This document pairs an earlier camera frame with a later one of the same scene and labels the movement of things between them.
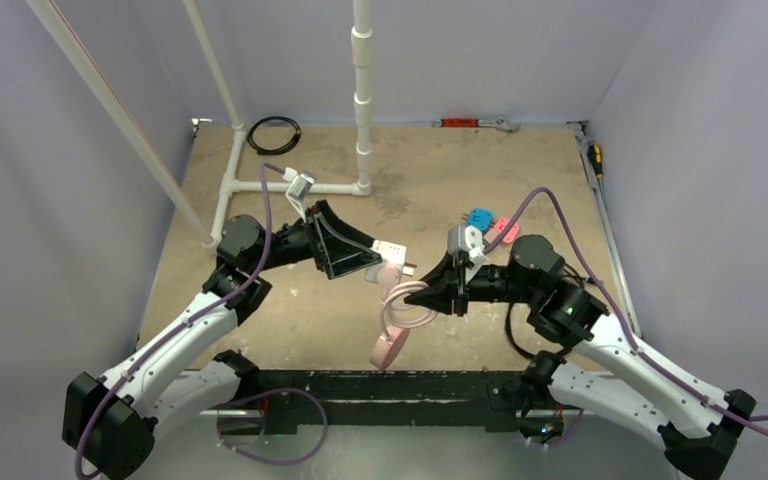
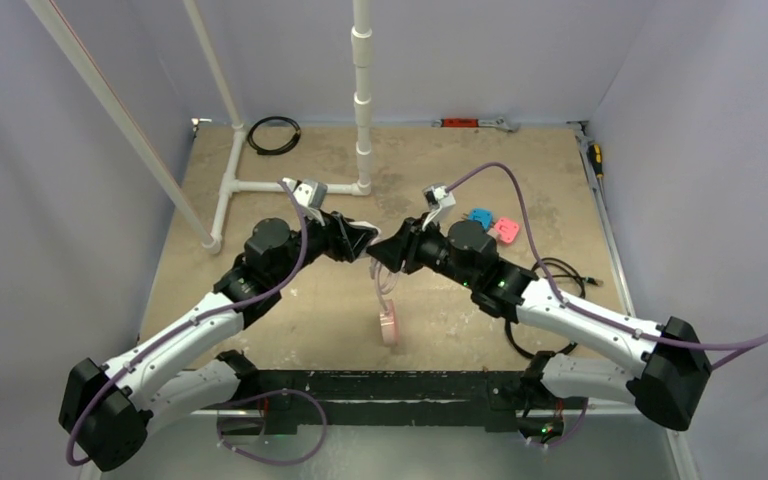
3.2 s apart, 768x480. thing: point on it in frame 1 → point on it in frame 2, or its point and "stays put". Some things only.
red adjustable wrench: x=504 y=122 stays put
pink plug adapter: x=513 y=232 stays put
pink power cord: x=389 y=317 → x=375 y=269
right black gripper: x=460 y=287 → x=408 y=242
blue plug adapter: x=480 y=217 stays put
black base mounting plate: x=311 y=401 stays put
